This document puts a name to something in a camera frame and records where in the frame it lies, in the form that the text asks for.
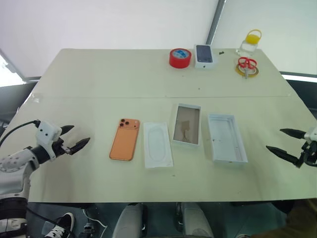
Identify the yellow tape roll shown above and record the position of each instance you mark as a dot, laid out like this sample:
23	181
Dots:
239	70

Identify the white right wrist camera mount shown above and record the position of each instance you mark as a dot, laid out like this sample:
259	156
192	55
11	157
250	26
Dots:
312	134

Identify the black and white sneaker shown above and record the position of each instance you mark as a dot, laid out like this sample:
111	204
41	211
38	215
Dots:
63	224

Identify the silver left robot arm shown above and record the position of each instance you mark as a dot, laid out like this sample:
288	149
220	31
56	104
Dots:
12	161

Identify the white paper insert card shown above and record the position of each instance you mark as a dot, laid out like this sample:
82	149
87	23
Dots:
158	146

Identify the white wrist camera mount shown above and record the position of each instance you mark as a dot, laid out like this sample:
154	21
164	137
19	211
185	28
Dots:
312	134
47	131

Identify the grey window pillar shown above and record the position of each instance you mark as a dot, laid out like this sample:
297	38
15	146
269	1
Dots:
215	22

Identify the orange smartphone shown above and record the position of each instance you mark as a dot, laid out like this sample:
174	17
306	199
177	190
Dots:
123	143

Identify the clear jar with yellow lid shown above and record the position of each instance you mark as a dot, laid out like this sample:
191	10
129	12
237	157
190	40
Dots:
248	45

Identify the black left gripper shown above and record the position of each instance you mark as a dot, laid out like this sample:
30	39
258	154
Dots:
59	148

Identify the red tape roll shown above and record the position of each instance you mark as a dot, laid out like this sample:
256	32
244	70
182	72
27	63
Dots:
179	62

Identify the brown rounded object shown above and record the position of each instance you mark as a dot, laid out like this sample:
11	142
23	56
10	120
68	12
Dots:
297	223

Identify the white box with dark phone print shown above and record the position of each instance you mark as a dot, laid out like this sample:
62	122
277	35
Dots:
205	55

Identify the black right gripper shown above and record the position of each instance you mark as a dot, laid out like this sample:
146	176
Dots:
310	153

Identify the grey slanted window frame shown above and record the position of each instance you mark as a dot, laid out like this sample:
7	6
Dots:
15	68

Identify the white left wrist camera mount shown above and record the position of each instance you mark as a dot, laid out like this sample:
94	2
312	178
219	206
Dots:
47	131

